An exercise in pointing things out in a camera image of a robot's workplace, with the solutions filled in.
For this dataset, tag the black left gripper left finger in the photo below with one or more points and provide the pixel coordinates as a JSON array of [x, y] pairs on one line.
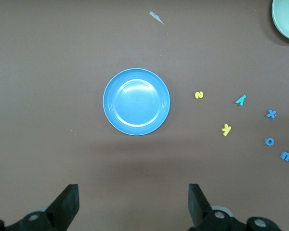
[[62, 209]]

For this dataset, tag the yellow foam letter k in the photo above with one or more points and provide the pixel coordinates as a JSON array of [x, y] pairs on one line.
[[226, 129]]

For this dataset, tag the pale green plate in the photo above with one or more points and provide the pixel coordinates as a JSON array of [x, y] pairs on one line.
[[287, 19]]

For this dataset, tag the blue foam letter m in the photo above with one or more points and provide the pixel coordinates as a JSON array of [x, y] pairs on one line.
[[287, 156]]

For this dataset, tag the brown table mat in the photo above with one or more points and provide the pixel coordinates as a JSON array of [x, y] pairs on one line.
[[38, 72]]

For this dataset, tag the blue foam letter o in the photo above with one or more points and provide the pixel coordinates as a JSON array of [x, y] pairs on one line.
[[266, 142]]

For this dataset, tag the blue plate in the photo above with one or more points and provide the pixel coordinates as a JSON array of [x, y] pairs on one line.
[[136, 101]]

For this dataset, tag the teal foam letter y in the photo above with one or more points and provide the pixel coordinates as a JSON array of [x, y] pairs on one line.
[[241, 101]]

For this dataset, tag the blue foam letter x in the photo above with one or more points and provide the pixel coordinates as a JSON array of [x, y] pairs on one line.
[[271, 113]]

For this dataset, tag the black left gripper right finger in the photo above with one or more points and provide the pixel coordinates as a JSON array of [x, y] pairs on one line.
[[202, 211]]

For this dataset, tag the clear tape scrap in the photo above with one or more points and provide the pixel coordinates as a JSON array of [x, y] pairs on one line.
[[156, 16]]

